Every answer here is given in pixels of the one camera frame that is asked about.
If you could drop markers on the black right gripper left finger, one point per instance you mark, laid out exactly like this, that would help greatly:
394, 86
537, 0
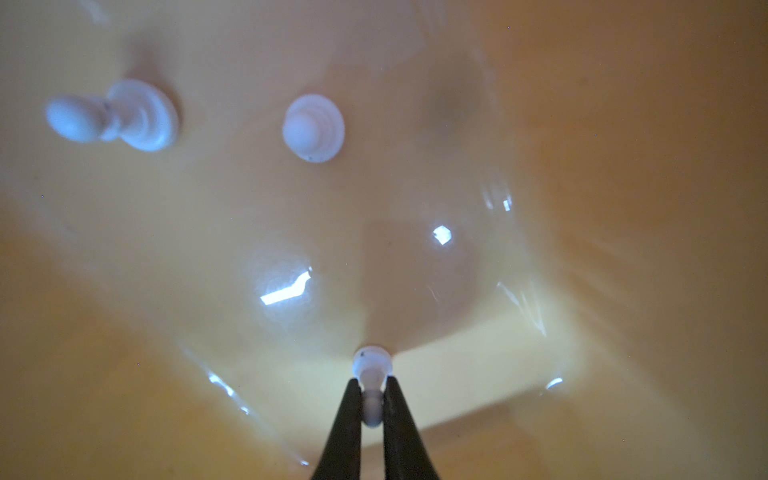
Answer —
341, 456

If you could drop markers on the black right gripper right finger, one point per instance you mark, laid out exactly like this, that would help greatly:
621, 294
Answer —
405, 456

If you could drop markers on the white chess pawn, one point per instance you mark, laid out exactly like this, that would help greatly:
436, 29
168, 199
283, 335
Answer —
372, 365

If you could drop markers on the yellow plastic tray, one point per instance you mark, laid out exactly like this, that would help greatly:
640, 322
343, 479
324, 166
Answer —
553, 215

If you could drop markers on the white pawn in tray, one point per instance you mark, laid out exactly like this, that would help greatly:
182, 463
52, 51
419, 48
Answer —
133, 111
314, 128

